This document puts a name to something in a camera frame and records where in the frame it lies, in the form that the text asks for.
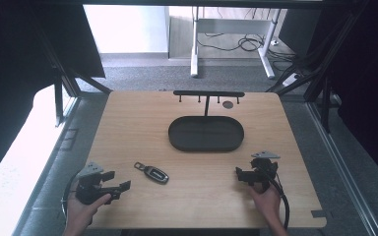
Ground white panel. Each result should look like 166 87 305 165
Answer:
0 84 81 236

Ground person's left hand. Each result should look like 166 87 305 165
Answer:
65 181 112 230

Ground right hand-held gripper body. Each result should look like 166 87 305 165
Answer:
249 149 282 193

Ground black floor cables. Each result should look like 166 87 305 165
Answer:
196 30 298 65

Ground black oval tray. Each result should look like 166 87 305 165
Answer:
167 114 245 153

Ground white desk frame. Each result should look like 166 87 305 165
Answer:
189 5 283 81

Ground white cabinet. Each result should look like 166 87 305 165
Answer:
83 4 171 55

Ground black metal stand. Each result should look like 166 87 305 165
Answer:
265 0 372 134
33 19 113 128

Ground white power strip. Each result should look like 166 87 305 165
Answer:
281 72 302 89

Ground aluminium floor rail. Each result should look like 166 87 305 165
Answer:
306 100 378 236

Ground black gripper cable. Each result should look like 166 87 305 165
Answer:
60 172 81 221
264 167 291 230

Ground black key hook rack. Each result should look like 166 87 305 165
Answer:
172 89 246 118

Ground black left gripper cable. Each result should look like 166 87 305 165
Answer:
60 172 81 221

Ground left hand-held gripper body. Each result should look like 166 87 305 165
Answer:
75 160 113 207

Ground black curtain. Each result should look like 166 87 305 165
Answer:
303 0 378 193
0 0 106 190

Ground person's right hand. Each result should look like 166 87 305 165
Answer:
248 183 283 228

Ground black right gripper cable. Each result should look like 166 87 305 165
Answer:
264 167 291 230

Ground black car key fob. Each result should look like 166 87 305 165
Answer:
133 160 170 186

